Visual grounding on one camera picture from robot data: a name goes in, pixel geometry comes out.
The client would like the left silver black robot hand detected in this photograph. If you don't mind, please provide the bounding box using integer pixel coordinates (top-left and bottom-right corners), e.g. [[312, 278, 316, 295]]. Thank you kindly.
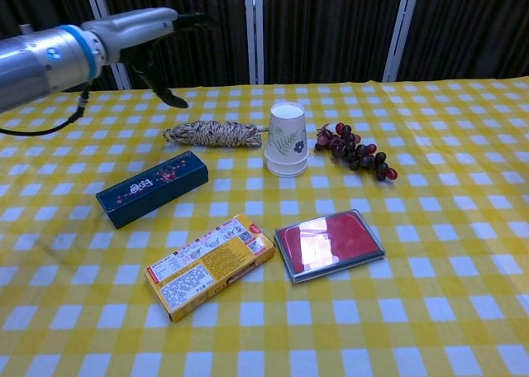
[[81, 7, 217, 110]]

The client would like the dark pleated screen panel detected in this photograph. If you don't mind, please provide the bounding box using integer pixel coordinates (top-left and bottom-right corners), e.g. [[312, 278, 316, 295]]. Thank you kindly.
[[0, 0, 119, 93], [262, 0, 407, 85], [397, 0, 529, 83], [101, 0, 251, 91]]

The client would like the dark blue long box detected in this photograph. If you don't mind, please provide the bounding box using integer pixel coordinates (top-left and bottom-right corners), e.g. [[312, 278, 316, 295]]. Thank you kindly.
[[95, 150, 210, 230]]

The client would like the yellow printed carton box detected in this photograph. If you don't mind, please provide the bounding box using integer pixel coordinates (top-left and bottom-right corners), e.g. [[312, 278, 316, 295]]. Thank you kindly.
[[144, 213, 277, 323]]

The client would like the dark red grape bunch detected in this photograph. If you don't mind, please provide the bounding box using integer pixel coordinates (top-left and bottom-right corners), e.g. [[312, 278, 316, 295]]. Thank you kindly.
[[313, 122, 398, 183]]

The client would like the red ink pad case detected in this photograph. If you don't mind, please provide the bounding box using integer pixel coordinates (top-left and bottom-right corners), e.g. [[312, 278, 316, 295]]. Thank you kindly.
[[274, 208, 387, 285]]

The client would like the yellow white checked tablecloth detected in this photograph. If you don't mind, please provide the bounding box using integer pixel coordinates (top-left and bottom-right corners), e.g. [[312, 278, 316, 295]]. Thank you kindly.
[[0, 75, 529, 377]]

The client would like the braided straw rope bundle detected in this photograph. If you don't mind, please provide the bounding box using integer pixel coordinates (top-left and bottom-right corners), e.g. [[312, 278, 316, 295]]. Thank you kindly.
[[161, 119, 269, 149]]

